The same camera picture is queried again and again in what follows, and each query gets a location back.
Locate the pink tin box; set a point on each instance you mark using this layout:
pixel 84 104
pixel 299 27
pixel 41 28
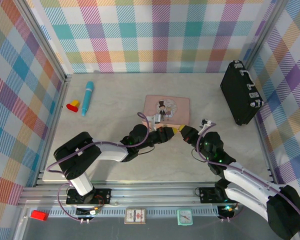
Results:
pixel 180 107

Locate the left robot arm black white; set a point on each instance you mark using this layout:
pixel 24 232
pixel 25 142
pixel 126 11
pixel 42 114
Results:
pixel 72 160

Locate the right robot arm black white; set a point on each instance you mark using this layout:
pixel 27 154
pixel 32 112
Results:
pixel 282 212

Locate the black briefcase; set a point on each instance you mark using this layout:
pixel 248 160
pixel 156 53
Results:
pixel 240 95

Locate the blue marker pen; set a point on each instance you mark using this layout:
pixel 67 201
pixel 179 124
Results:
pixel 87 98

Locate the red yellow toy block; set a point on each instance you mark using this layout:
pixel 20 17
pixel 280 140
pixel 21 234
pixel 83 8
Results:
pixel 73 106

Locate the teal square clock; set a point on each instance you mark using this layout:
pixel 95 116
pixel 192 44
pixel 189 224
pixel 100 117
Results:
pixel 184 217

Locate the red plastic brick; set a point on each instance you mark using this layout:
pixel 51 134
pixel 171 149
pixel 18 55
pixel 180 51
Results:
pixel 40 215

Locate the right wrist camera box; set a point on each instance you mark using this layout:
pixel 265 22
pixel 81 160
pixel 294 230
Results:
pixel 207 123

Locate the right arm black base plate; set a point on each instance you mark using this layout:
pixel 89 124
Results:
pixel 207 195

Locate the aluminium frame cross rail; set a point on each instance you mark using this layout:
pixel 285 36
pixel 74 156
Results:
pixel 152 196

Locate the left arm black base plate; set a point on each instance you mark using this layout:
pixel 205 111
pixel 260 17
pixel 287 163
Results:
pixel 102 196

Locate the framed card on rail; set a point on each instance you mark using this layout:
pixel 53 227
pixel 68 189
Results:
pixel 135 216

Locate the aluminium frame post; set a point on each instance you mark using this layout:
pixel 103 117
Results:
pixel 267 32
pixel 45 42

